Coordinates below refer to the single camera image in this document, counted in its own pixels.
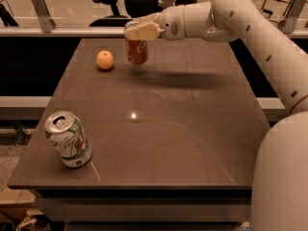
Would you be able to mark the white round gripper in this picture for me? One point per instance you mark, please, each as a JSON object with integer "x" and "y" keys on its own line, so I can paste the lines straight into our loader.
{"x": 170, "y": 23}

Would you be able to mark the red coke can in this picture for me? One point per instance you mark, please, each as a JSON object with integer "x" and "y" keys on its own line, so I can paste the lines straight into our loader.
{"x": 136, "y": 49}

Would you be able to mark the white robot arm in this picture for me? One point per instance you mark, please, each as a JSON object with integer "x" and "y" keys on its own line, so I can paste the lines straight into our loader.
{"x": 280, "y": 183}

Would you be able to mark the white green 7up can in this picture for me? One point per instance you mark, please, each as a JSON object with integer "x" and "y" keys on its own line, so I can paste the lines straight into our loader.
{"x": 67, "y": 135}

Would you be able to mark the black office chair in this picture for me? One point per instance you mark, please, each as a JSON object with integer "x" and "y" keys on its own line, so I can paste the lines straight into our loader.
{"x": 134, "y": 8}

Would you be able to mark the orange fruit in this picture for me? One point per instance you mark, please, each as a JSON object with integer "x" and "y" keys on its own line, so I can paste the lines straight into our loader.
{"x": 105, "y": 60}

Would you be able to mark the wooden stool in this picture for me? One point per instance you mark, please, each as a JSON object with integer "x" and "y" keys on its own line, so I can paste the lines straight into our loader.
{"x": 275, "y": 10}

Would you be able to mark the grey table drawer base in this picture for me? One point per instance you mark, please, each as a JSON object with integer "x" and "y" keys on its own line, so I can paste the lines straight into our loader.
{"x": 226, "y": 208}

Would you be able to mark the cardboard box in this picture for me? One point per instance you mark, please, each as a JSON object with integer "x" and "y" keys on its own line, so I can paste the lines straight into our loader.
{"x": 17, "y": 208}

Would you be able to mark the left metal railing bracket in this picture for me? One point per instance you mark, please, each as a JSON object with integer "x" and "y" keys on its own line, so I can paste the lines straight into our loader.
{"x": 45, "y": 20}

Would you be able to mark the right metal railing bracket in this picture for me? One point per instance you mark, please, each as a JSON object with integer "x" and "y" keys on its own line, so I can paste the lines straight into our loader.
{"x": 289, "y": 21}

